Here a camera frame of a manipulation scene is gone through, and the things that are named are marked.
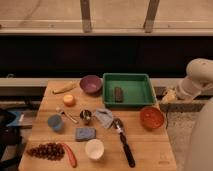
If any red bowl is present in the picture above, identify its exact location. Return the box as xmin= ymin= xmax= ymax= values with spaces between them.
xmin=140 ymin=106 xmax=164 ymax=130

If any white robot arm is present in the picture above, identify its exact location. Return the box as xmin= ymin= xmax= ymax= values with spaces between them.
xmin=162 ymin=58 xmax=213 ymax=171

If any purple bowl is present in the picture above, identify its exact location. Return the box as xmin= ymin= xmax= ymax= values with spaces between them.
xmin=79 ymin=75 xmax=102 ymax=94

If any green plastic tray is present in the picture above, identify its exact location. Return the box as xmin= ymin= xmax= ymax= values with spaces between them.
xmin=102 ymin=73 xmax=156 ymax=108

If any brown block in tray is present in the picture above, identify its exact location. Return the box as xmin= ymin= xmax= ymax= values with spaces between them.
xmin=114 ymin=87 xmax=123 ymax=102

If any grey blue cloth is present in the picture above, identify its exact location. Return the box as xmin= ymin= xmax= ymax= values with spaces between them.
xmin=94 ymin=108 xmax=114 ymax=129

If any small metal cup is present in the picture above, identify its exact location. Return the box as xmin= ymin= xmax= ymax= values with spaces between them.
xmin=80 ymin=110 xmax=92 ymax=125

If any blue sponge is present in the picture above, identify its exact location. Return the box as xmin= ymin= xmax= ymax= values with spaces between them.
xmin=75 ymin=128 xmax=96 ymax=142

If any small orange yellow cup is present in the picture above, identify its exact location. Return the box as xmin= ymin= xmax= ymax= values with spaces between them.
xmin=63 ymin=95 xmax=75 ymax=107

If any metal spoon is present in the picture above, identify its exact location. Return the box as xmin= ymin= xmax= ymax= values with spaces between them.
xmin=56 ymin=107 xmax=78 ymax=124

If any blue cup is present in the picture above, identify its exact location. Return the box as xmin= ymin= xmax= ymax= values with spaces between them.
xmin=47 ymin=114 xmax=63 ymax=132

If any bunch of dark grapes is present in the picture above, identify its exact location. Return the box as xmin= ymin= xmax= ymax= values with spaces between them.
xmin=27 ymin=143 xmax=65 ymax=161

